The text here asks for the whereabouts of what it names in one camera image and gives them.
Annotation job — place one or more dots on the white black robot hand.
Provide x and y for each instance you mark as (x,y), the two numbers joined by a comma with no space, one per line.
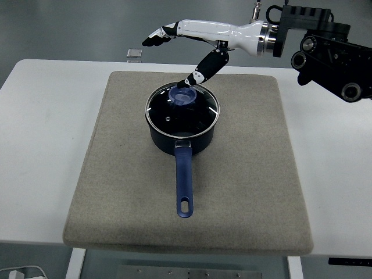
(209,29)

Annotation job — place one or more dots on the glass lid with blue knob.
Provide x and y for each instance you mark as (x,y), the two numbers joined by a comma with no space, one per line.
(182,98)

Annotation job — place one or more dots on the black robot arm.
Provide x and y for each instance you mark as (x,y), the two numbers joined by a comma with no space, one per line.
(328,55)

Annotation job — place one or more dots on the small metal floor plate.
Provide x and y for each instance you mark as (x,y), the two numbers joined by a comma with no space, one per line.
(134,52)

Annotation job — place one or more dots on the beige fabric mat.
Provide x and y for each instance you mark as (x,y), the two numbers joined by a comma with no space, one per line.
(247,174)

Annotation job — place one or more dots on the grey metal plate with screws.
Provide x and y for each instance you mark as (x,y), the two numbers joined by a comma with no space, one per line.
(189,273)

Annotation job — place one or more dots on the white table leg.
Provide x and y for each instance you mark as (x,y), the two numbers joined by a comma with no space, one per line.
(75,264)
(295,268)

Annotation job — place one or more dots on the black table control panel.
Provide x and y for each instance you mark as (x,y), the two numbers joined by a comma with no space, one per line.
(348,261)

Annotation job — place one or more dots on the white power adapter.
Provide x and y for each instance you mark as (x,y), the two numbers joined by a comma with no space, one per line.
(16,275)

